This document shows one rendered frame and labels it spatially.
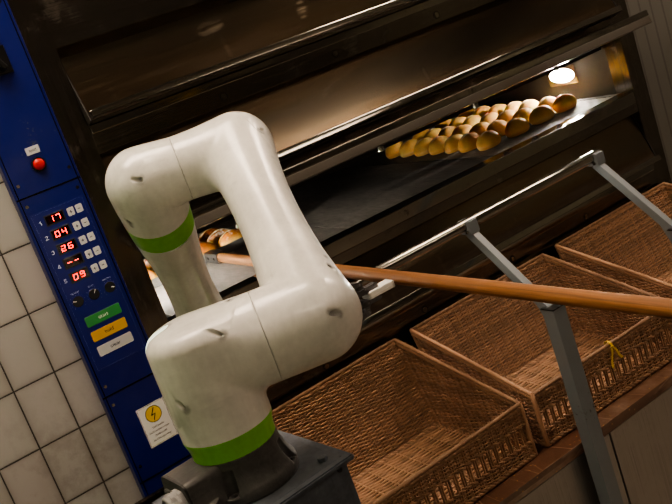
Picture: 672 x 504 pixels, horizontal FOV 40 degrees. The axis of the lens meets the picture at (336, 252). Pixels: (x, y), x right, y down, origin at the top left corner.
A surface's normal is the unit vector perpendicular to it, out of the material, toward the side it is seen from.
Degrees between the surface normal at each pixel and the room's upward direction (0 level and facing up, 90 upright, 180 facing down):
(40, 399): 90
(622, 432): 90
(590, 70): 90
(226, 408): 90
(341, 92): 70
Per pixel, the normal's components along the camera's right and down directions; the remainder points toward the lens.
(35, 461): 0.52, 0.04
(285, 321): 0.06, -0.17
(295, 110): 0.37, -0.28
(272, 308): -0.11, -0.54
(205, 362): 0.18, 0.16
